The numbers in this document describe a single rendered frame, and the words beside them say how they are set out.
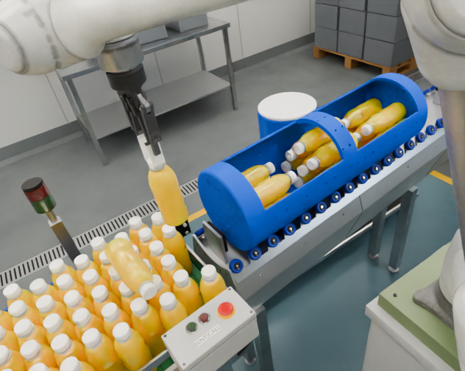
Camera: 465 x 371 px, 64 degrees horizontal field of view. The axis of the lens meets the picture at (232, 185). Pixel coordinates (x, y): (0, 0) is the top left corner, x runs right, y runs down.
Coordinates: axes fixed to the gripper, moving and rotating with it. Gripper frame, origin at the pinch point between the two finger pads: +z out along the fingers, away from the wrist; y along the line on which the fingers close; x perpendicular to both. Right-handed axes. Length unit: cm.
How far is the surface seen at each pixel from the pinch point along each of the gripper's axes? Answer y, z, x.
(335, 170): -12, 29, -52
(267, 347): -6, 106, -19
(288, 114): 39, 38, -79
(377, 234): 8, 120, -114
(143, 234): 10.8, 31.0, 7.2
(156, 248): 2.8, 31.0, 6.9
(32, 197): 35.6, 18.0, 28.1
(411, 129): -12, 33, -93
